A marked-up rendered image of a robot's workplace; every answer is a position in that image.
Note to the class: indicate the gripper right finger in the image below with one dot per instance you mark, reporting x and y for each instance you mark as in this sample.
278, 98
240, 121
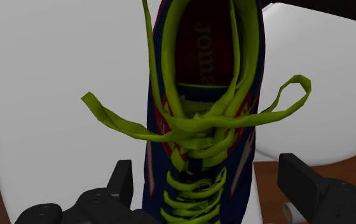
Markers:
320, 192

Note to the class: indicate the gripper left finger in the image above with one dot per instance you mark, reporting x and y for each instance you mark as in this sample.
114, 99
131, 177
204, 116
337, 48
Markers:
97, 204

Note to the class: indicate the white paper roll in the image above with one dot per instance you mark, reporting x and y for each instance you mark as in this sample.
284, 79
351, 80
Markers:
291, 212

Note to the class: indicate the navy shoe with green laces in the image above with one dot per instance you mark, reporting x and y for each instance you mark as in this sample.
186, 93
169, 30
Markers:
202, 62

